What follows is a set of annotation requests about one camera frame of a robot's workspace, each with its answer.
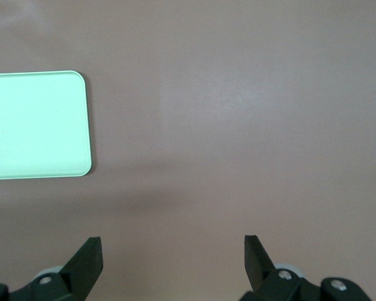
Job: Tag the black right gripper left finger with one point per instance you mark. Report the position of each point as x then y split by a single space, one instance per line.
81 269

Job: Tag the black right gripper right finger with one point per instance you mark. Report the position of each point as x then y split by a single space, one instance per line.
260 269

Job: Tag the mint green rectangular tray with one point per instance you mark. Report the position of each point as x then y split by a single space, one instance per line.
34 125

